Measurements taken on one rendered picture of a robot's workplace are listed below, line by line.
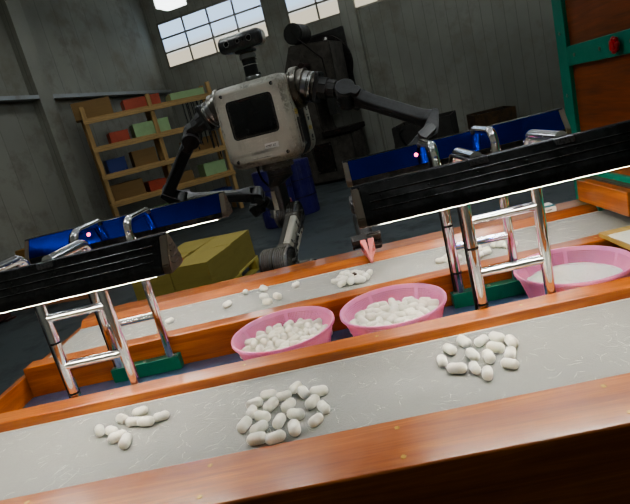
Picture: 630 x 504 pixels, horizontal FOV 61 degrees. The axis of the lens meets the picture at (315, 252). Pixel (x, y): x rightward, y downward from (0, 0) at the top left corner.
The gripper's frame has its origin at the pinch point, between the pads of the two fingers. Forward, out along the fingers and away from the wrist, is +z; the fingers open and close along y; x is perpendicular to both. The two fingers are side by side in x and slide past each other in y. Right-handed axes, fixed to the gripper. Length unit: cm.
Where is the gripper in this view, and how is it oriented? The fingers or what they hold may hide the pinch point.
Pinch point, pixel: (371, 260)
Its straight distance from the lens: 177.2
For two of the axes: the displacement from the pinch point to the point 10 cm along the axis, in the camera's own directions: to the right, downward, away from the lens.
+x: 2.0, 5.7, 7.9
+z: 1.4, 7.9, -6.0
